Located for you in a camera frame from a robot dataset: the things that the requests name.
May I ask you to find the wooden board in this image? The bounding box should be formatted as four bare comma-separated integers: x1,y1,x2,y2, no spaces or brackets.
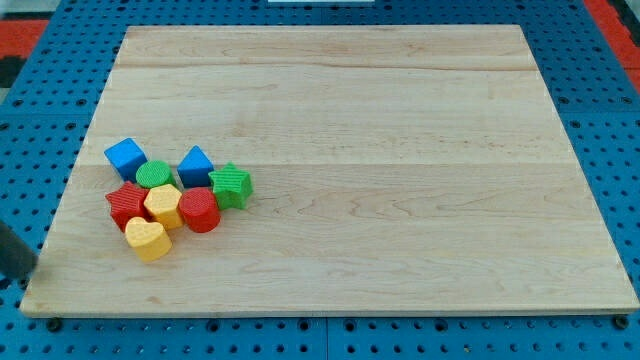
21,25,639,318

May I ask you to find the green star block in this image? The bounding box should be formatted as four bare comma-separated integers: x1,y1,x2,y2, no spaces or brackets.
208,162,253,210

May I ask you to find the red cylinder block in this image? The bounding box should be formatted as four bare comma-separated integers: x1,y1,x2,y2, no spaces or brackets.
178,187,221,233

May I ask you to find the blue triangle block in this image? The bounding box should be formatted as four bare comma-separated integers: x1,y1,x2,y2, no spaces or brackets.
177,145,214,188

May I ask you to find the yellow hexagon block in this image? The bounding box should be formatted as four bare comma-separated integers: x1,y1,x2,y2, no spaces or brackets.
143,184,184,230

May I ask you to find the green cylinder block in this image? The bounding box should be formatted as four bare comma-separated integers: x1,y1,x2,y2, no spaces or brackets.
135,160,176,189

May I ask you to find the yellow heart block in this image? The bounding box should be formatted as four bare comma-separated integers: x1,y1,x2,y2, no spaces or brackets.
124,217,173,262

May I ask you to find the red star block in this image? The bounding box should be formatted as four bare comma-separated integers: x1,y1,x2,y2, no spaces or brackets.
105,181,149,232

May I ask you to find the blue cube block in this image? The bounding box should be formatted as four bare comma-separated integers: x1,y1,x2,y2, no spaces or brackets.
104,138,147,182

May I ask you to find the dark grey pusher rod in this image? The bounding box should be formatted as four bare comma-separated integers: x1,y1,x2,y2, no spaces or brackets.
1,222,38,279

